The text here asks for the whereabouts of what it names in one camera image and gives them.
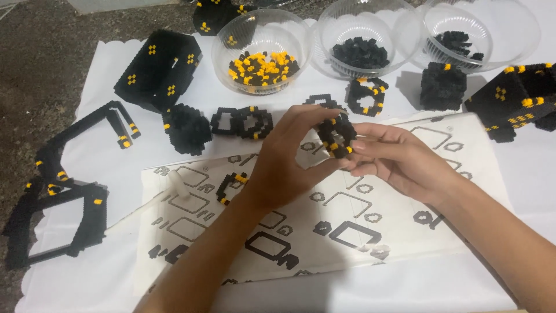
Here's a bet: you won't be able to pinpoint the person's left hand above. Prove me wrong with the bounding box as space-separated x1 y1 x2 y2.
241 104 352 214

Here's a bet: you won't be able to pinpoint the person's right hand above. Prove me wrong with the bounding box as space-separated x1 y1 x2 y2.
342 123 462 206

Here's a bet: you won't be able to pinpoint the small black yellow brick arc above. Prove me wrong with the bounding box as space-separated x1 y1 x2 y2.
215 172 249 206

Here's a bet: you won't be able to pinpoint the printed instruction sheet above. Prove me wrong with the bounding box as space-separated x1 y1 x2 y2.
132 112 515 297

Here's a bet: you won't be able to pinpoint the black brick cube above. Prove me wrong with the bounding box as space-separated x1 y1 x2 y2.
420 62 468 112

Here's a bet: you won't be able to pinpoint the black rounded brick lump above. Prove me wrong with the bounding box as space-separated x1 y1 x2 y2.
162 103 213 157

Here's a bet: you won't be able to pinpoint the heap of yellow black bricks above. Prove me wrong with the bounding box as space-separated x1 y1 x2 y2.
228 50 301 88

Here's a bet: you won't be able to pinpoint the large black yellow brick assembly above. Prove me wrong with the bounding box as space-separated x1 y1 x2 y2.
463 63 556 143

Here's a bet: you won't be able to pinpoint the small heap of black bricks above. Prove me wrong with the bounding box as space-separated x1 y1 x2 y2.
427 30 484 62

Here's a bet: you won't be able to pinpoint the clear plastic bowl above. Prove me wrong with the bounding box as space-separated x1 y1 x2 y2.
211 9 314 96
311 0 425 81
413 0 542 74

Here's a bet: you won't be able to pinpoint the black brick box yellow dots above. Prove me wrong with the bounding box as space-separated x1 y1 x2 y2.
114 29 203 114

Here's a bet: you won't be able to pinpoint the white scalloped paper mat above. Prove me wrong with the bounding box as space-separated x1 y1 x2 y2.
15 0 556 313

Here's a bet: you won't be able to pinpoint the black brick block yellow dots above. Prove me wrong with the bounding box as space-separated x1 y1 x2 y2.
192 0 258 37

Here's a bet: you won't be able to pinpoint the black octagonal brick ring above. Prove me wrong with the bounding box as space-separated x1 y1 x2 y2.
236 106 275 140

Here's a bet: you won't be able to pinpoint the black square brick ring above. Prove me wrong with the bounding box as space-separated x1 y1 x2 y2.
210 107 240 136

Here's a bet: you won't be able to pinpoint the thin black brick ring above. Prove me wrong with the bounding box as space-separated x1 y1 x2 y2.
303 93 348 114

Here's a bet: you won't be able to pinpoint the black brick ring yellow studs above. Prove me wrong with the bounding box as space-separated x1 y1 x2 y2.
346 77 390 117

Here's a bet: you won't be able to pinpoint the large black square brick frame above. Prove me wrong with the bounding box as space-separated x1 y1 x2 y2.
2 174 109 270

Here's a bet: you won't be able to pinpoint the black angled brick frame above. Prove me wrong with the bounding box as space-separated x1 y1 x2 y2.
34 100 142 184

